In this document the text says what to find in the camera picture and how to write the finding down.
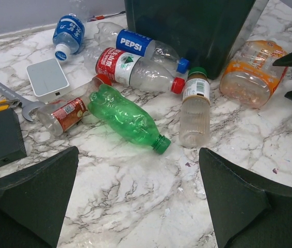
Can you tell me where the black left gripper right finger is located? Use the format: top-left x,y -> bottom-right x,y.
199,148 -> 292,247

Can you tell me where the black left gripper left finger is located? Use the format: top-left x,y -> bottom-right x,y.
0,146 -> 79,247

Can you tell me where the large orange label bottle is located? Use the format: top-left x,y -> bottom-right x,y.
220,40 -> 288,109

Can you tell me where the green cap tea bottle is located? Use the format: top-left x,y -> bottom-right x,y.
179,67 -> 210,148

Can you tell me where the red label water bottle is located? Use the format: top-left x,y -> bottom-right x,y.
84,45 -> 185,94

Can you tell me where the dark green plastic bin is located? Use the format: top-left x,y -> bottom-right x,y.
125,0 -> 268,79

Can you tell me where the pepsi bottle beside bin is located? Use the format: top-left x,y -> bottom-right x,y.
94,22 -> 189,74

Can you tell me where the black flat box left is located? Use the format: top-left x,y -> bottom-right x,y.
0,108 -> 27,167

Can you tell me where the red cap bottle small label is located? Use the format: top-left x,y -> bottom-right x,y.
37,74 -> 112,136

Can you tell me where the white grey power bank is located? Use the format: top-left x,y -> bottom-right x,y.
26,58 -> 70,102

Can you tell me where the green plastic bottle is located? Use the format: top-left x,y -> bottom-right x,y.
87,84 -> 171,154

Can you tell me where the silver wrench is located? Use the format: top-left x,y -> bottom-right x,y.
0,83 -> 45,123

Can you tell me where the blue label bottle far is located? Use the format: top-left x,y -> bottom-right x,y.
52,14 -> 85,61

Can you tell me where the red screwdriver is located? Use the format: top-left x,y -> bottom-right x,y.
87,10 -> 126,22

